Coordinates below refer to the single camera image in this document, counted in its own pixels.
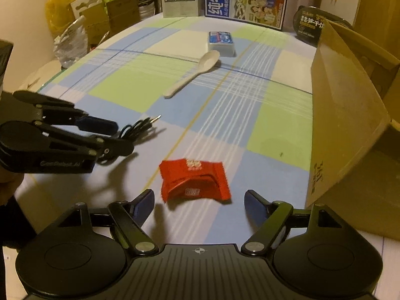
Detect small blue tissue pack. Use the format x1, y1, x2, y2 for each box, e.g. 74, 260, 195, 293
207, 31, 236, 57

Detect clear plastic bag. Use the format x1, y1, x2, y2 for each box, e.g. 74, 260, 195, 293
53, 15, 90, 69

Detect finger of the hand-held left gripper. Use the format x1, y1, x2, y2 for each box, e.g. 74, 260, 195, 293
34, 120, 136, 158
12, 90, 119, 133

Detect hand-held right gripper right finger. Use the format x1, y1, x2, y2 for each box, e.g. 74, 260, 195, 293
240, 189, 343, 255

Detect black instant food bowl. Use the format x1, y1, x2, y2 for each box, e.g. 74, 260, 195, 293
292, 5, 355, 48

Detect cardboard carton with cutouts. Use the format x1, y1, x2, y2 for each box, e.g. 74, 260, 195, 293
70, 0, 108, 47

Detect yellow plastic bag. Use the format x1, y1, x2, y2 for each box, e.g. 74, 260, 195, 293
45, 0, 83, 35

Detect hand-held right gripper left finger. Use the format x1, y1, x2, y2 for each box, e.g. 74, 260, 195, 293
58, 189, 158, 255

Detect red snack packet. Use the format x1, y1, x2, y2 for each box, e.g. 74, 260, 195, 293
159, 159, 232, 203

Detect plain brown carton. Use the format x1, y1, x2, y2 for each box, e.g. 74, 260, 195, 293
104, 0, 140, 33

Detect checked cloth desktop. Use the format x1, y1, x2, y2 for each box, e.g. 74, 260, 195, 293
14, 15, 400, 276

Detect blue printed milk carton box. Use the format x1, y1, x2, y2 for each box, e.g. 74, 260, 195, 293
204, 0, 291, 31

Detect black cable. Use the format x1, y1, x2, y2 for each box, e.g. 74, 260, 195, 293
95, 115, 163, 166

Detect white plastic spoon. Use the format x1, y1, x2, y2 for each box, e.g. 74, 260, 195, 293
162, 51, 221, 99

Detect grey striped container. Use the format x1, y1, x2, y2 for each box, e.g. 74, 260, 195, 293
137, 0, 158, 21

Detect brown cardboard box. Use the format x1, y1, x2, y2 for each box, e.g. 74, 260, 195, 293
304, 0, 400, 238

